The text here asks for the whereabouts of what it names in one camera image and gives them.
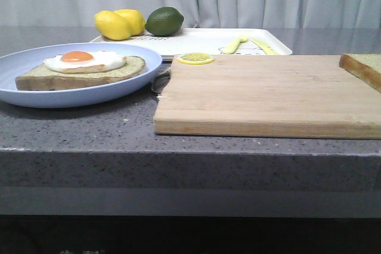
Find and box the bread slice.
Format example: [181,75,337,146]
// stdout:
[15,56,146,91]
[339,54,381,92]

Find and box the light blue plate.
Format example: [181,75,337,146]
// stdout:
[1,42,162,108]

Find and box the white bear tray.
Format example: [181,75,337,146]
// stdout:
[89,27,293,59]

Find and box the lemon slice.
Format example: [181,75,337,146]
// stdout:
[177,52,214,65]

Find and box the yellow plastic fork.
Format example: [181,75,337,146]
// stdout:
[222,35,248,54]

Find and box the wooden cutting board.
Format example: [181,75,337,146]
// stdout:
[154,55,380,139]

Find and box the green lime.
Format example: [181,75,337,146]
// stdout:
[145,7,185,36]

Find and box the yellow plastic knife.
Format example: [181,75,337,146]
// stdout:
[251,39,279,55]

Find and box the rear yellow lemon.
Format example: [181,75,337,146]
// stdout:
[114,9,146,36]

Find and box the yellow lemon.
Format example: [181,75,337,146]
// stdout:
[94,10,132,40]
[114,9,146,36]

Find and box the front yellow lemon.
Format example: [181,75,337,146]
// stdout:
[94,10,132,40]

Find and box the fried egg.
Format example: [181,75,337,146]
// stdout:
[43,51,127,73]

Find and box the metal cutting board handle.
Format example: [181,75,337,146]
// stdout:
[151,67,171,100]

